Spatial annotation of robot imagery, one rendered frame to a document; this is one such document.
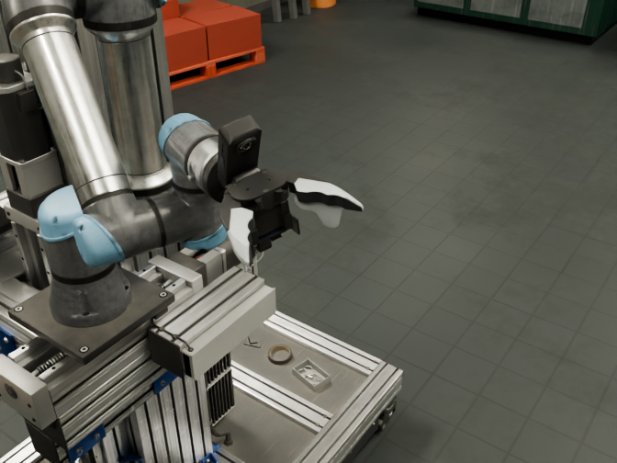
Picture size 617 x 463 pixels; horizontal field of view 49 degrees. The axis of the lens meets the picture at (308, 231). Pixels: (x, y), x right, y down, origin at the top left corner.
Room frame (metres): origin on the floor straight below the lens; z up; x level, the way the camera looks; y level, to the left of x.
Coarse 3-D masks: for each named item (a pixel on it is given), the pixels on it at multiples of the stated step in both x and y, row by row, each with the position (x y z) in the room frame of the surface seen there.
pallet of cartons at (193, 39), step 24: (168, 0) 5.66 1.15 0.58; (168, 24) 5.51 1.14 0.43; (192, 24) 5.51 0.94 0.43; (216, 24) 5.52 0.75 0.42; (240, 24) 5.68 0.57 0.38; (168, 48) 5.19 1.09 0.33; (192, 48) 5.34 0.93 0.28; (216, 48) 5.51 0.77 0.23; (240, 48) 5.67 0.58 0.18; (216, 72) 5.47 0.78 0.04
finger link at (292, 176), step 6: (288, 174) 0.73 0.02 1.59; (294, 174) 0.73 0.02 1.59; (300, 174) 0.72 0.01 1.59; (306, 174) 0.72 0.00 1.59; (288, 180) 0.71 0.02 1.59; (294, 180) 0.71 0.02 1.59; (318, 180) 0.71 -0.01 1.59; (324, 180) 0.70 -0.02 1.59; (288, 186) 0.71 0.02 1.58; (294, 186) 0.71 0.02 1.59; (294, 192) 0.71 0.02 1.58
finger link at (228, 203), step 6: (228, 198) 0.69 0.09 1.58; (222, 204) 0.68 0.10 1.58; (228, 204) 0.67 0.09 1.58; (234, 204) 0.67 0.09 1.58; (240, 204) 0.67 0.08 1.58; (246, 204) 0.68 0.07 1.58; (252, 204) 0.69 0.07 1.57; (222, 210) 0.66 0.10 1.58; (228, 210) 0.66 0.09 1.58; (222, 216) 0.65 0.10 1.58; (228, 216) 0.65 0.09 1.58; (222, 222) 0.65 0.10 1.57; (228, 222) 0.64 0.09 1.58; (228, 228) 0.63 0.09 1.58
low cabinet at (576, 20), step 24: (432, 0) 7.24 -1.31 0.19; (456, 0) 7.08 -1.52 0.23; (480, 0) 6.93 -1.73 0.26; (504, 0) 6.79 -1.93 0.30; (528, 0) 6.66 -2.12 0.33; (552, 0) 6.52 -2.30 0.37; (576, 0) 6.39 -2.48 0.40; (600, 0) 6.27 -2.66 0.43; (480, 24) 6.96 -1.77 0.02; (504, 24) 6.81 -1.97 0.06; (528, 24) 6.63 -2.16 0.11; (552, 24) 6.50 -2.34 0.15; (576, 24) 6.37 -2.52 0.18; (600, 24) 6.30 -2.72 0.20
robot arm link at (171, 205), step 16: (176, 192) 0.84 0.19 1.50; (192, 192) 0.83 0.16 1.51; (160, 208) 0.81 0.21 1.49; (176, 208) 0.82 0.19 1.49; (192, 208) 0.83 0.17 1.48; (208, 208) 0.83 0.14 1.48; (176, 224) 0.80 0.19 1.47; (192, 224) 0.82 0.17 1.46; (208, 224) 0.83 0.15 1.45; (176, 240) 0.81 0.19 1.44; (192, 240) 0.83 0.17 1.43; (208, 240) 0.83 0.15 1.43; (224, 240) 0.85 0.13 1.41
